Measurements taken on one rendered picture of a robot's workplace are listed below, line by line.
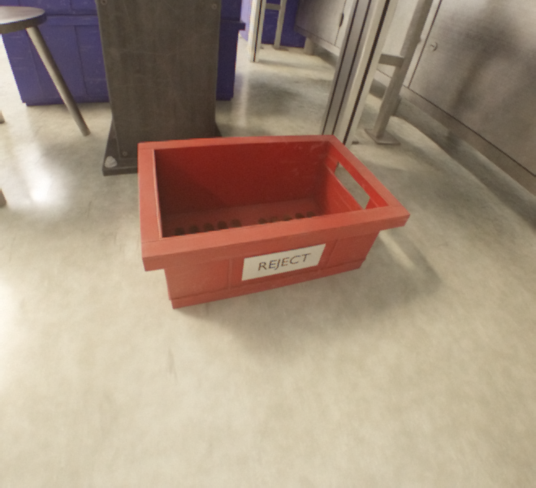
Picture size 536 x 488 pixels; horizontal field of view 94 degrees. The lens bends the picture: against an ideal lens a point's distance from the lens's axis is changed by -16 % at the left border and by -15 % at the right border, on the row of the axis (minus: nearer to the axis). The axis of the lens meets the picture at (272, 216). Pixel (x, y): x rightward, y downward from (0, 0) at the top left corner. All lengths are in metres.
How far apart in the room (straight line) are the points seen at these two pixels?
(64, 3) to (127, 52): 0.37
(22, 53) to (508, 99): 1.10
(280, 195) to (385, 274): 0.21
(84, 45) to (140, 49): 0.37
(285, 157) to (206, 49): 0.22
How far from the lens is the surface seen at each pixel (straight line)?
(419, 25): 0.81
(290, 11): 1.88
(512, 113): 0.73
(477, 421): 0.43
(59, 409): 0.36
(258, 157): 0.44
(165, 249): 0.27
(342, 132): 0.61
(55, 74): 0.69
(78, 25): 0.87
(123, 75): 0.54
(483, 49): 0.81
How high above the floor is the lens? 0.32
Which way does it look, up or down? 41 degrees down
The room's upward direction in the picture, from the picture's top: 11 degrees clockwise
